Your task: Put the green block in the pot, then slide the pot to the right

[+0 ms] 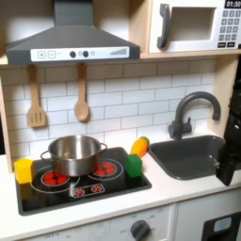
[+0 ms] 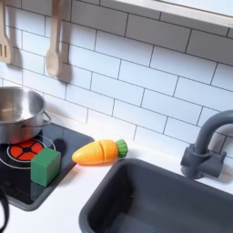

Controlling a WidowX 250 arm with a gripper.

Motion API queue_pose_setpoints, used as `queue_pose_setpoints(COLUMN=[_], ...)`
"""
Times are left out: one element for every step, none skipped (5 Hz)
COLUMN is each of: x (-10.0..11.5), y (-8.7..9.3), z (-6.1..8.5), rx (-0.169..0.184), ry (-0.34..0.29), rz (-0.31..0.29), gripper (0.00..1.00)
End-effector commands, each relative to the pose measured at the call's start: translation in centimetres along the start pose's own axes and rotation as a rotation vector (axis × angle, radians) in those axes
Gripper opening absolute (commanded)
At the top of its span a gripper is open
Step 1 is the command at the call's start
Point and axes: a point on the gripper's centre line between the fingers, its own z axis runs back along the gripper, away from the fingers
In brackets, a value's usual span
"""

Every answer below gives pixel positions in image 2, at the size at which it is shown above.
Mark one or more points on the green wooden block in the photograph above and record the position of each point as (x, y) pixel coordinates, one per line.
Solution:
(45, 167)

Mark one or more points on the orange toy carrot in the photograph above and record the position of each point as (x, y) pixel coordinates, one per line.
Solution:
(97, 152)

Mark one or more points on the wooden spoon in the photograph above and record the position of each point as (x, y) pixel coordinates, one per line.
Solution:
(53, 57)

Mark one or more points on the dark grey tap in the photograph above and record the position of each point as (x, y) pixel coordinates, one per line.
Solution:
(203, 151)

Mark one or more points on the dark grey sink basin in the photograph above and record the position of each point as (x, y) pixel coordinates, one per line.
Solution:
(157, 203)

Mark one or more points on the steel pot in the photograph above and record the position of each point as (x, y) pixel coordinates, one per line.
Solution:
(18, 114)

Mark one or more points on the black stove top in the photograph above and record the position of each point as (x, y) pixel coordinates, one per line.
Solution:
(21, 182)

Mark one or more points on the wooden slotted spatula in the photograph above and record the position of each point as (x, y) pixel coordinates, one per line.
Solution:
(4, 45)

